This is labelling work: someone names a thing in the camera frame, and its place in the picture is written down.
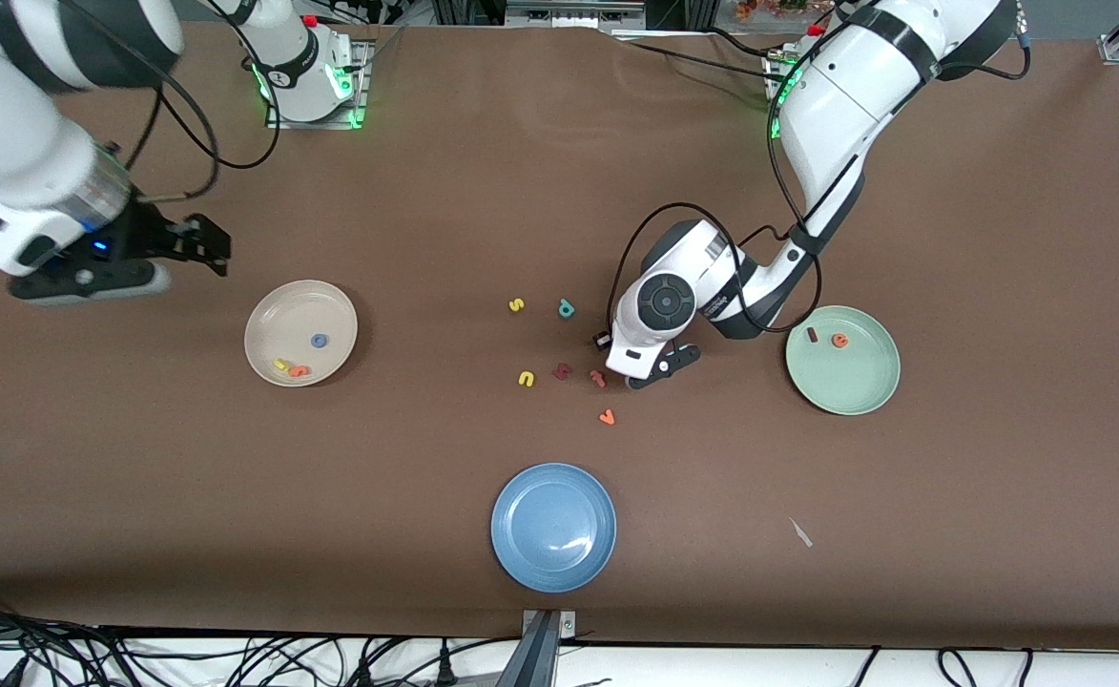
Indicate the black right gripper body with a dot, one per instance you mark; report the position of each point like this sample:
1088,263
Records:
146,236

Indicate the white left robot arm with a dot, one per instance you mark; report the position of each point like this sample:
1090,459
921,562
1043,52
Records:
836,105

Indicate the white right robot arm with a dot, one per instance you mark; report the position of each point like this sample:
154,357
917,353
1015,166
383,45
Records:
6,134

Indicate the teal foam letter p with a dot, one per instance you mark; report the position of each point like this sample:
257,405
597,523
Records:
566,308

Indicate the beige brown round plate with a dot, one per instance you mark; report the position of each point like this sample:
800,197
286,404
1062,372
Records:
300,315

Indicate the blue round plate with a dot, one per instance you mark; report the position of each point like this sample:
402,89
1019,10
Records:
553,528

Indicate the brown table cover mat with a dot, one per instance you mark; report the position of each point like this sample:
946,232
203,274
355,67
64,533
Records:
559,143

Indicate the pale green round plate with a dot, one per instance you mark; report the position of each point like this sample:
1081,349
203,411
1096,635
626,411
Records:
850,377

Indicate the white paper scrap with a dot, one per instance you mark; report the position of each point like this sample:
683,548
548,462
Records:
800,532

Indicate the grey power strip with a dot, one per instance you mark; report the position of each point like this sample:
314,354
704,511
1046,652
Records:
578,14

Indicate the black power plug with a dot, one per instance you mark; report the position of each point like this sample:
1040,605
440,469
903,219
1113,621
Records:
445,665
365,671

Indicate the orange dried flowers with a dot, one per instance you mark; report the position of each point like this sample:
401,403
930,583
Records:
769,8

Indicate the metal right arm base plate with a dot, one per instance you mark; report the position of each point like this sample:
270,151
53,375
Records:
316,125

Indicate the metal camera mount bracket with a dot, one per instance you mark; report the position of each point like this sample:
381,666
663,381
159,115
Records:
567,625

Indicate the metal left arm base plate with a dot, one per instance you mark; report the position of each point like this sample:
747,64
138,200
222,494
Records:
777,69

